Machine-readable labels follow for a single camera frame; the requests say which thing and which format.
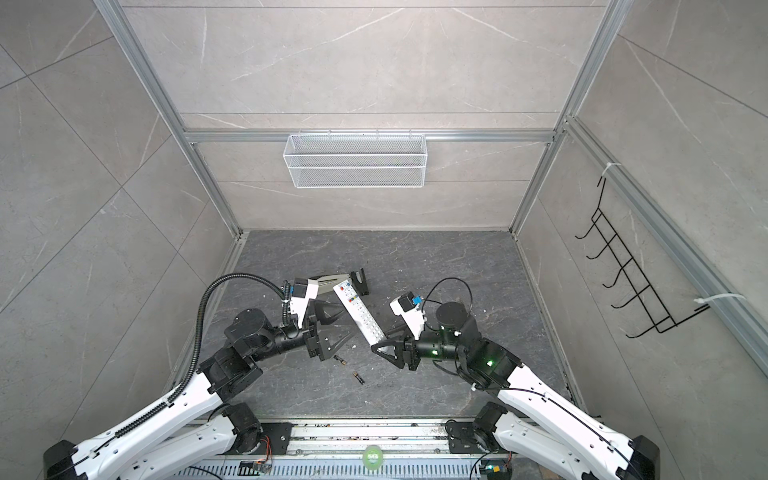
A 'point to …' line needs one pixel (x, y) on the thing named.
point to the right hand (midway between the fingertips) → (379, 341)
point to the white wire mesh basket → (355, 161)
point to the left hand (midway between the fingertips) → (351, 315)
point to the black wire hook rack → (651, 303)
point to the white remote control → (360, 312)
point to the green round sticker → (372, 457)
